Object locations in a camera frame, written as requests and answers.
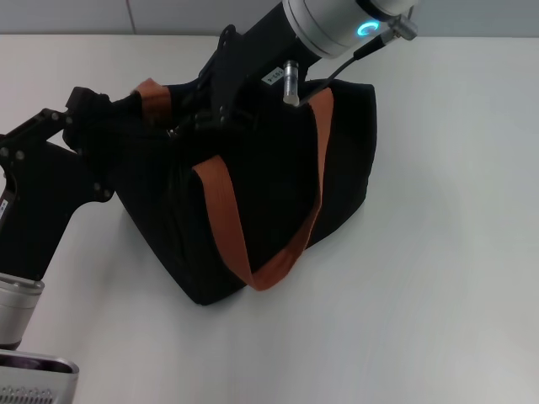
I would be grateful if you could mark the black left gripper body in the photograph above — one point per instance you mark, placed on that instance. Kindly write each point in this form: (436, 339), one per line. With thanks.
(38, 210)

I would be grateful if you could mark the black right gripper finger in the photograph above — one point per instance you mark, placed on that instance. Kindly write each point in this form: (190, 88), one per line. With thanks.
(202, 122)
(195, 94)

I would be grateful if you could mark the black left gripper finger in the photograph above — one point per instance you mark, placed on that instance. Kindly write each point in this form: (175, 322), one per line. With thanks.
(99, 139)
(84, 101)

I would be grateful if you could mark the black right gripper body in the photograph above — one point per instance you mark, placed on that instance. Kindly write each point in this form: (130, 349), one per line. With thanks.
(261, 54)

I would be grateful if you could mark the silver metal zipper pull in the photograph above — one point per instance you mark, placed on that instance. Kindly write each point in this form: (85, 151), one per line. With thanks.
(172, 134)

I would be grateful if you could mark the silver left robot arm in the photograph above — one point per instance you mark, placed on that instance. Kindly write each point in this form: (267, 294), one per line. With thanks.
(19, 311)

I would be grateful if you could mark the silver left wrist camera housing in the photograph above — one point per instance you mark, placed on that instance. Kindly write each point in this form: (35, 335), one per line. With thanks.
(33, 379)

